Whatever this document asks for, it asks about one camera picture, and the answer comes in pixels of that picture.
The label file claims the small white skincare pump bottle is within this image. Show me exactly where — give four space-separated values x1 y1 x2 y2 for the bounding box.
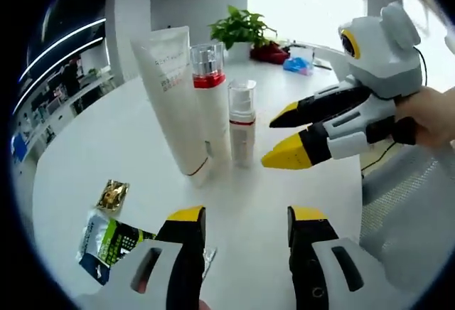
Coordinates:
227 79 257 168

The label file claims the large bright window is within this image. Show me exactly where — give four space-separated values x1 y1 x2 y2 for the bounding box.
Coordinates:
247 0 367 46

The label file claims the person's left hand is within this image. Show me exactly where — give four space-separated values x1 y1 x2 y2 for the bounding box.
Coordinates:
193 297 218 310

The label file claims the person's right hand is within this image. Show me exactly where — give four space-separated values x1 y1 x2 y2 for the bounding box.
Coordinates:
390 85 455 151

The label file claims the blue box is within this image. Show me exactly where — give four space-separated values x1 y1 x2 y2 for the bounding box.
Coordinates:
12 134 28 161

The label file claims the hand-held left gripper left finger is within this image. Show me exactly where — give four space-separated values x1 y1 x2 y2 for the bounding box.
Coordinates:
85 205 207 310

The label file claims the gold foil skincare sachet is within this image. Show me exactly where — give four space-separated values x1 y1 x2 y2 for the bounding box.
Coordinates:
95 178 131 212

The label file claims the ceiling light strip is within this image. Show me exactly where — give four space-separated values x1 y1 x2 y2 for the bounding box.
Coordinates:
19 18 107 80
14 36 107 115

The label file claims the white office counter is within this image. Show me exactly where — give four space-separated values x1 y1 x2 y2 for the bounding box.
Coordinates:
10 71 118 154

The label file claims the blue plastic packet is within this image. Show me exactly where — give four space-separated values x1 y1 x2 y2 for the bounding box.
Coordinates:
282 55 314 76

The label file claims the white skincare tube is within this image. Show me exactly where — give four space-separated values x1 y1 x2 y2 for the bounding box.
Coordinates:
129 25 214 187

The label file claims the clear plastic sample sachet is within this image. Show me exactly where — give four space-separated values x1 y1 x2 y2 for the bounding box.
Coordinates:
202 245 218 279

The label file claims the grey mesh chair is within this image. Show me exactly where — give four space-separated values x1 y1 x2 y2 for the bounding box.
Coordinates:
358 142 455 289

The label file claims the green black skincare packet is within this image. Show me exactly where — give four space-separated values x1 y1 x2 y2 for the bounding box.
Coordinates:
76 207 157 286

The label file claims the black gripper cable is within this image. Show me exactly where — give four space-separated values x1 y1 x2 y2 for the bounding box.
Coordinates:
360 141 396 180

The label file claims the red collar skincare pump bottle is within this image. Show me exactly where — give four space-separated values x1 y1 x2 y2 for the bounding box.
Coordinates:
189 41 230 164

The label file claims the green potted plant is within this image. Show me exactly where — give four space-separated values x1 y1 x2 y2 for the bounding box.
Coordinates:
208 5 278 64

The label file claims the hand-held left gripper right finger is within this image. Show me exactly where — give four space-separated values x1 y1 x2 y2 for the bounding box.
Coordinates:
287 205 390 310

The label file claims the white square pillar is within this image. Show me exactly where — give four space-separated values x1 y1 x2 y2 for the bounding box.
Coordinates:
105 0 154 87

